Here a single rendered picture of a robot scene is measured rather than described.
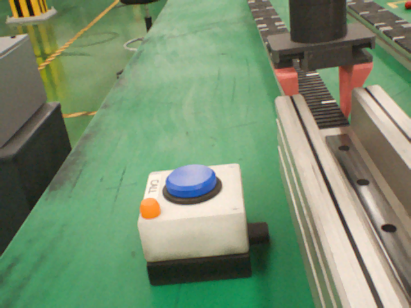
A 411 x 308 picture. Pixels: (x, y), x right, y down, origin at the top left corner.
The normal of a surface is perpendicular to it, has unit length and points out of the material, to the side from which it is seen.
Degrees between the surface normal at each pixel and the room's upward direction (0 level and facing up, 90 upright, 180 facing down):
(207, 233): 90
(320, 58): 90
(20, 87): 90
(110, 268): 0
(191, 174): 3
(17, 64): 90
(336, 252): 0
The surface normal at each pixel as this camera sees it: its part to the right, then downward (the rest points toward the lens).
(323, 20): 0.04, 0.43
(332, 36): 0.32, 0.37
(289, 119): -0.12, -0.89
